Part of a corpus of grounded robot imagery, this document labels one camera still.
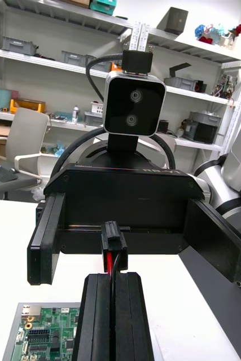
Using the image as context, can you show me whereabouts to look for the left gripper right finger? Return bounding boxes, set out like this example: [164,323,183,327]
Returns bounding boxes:
[115,271,155,361]

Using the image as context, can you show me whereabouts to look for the pale grey office chair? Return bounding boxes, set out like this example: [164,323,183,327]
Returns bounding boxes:
[0,107,51,201]

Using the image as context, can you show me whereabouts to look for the green circuit board grey frame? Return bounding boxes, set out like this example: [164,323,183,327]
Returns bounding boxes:
[2,302,81,361]

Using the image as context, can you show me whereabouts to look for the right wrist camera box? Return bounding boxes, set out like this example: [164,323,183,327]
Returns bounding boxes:
[103,70,166,138]

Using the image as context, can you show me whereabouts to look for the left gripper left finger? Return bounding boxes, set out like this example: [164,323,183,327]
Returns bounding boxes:
[72,272,112,361]

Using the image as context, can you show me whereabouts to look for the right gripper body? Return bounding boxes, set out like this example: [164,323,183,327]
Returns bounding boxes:
[36,162,213,256]

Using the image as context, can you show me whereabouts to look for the white metal shelf with goods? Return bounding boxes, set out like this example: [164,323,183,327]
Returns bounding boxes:
[0,0,139,160]
[131,5,241,159]

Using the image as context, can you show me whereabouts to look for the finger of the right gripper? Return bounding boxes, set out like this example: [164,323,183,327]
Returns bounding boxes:
[183,198,241,284]
[27,192,67,285]

